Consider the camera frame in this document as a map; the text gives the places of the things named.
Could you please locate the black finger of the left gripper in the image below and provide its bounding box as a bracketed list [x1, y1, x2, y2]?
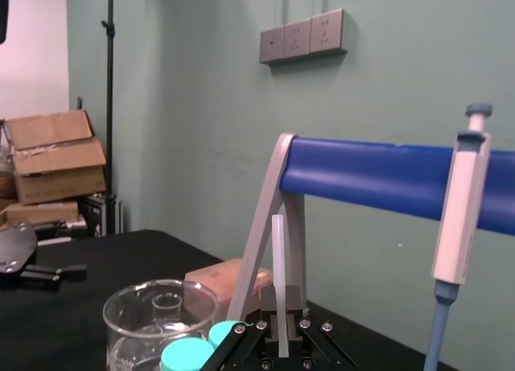
[17, 274, 62, 293]
[23, 264, 89, 283]

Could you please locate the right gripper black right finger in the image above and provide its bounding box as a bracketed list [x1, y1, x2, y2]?
[285, 285, 360, 369]

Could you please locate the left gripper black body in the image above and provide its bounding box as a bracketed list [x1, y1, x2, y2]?
[0, 222, 39, 286]

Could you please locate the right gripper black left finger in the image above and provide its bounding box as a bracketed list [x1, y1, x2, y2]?
[203, 286, 279, 371]

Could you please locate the translucent white stirring rod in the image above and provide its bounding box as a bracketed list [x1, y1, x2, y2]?
[272, 214, 292, 358]

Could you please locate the bottle with teal cap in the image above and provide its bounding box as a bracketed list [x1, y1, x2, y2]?
[208, 319, 239, 348]
[159, 337, 215, 371]

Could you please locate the black table cloth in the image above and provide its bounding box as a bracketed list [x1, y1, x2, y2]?
[0, 229, 458, 371]

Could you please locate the flat cardboard box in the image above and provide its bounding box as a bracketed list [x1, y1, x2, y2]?
[4, 200, 80, 229]

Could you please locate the black equipment case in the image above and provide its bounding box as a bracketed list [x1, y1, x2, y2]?
[76, 192, 124, 238]

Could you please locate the pale pink wooden block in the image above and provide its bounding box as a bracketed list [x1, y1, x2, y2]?
[184, 258, 273, 320]

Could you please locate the small clear glass cylinder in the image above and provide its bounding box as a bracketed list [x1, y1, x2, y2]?
[150, 293, 183, 336]

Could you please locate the clear glass beaker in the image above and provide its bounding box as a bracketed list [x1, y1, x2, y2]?
[102, 279, 220, 371]

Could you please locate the large open cardboard box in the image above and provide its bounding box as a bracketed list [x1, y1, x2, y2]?
[2, 109, 108, 206]

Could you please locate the grey and blue pipette stand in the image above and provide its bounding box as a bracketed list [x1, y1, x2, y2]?
[226, 132, 515, 322]

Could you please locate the white and blue pipette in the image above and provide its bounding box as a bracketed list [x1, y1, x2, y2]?
[422, 102, 495, 371]

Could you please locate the black lamp head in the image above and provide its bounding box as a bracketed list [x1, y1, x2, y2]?
[0, 0, 10, 45]

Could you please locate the grey wall socket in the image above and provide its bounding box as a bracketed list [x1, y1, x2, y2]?
[309, 8, 348, 56]
[282, 21, 312, 60]

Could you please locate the green wall conduit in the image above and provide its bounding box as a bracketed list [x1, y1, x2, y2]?
[282, 0, 328, 25]

